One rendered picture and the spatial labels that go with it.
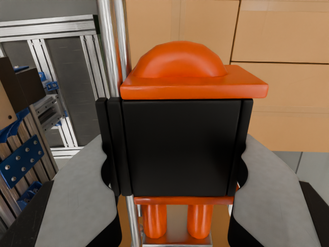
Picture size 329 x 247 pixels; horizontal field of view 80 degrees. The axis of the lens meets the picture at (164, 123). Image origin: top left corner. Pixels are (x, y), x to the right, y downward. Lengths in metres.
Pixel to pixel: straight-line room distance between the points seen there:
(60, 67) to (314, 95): 1.24
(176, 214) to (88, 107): 1.14
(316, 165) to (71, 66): 1.96
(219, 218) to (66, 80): 1.05
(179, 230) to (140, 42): 0.68
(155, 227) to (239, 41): 0.72
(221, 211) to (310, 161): 1.34
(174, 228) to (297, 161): 1.80
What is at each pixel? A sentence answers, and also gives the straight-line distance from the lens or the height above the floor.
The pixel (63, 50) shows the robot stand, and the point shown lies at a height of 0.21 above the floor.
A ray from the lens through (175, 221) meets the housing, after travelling 0.21.
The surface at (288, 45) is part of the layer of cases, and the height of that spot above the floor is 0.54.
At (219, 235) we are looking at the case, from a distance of 0.74.
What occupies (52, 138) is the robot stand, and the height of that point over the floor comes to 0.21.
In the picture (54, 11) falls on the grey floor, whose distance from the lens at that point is 1.49.
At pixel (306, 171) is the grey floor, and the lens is 2.08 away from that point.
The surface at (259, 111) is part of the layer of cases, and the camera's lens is 0.93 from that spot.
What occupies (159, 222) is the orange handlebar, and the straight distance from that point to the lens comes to 0.19.
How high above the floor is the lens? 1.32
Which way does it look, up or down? 63 degrees down
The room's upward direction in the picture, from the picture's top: 177 degrees counter-clockwise
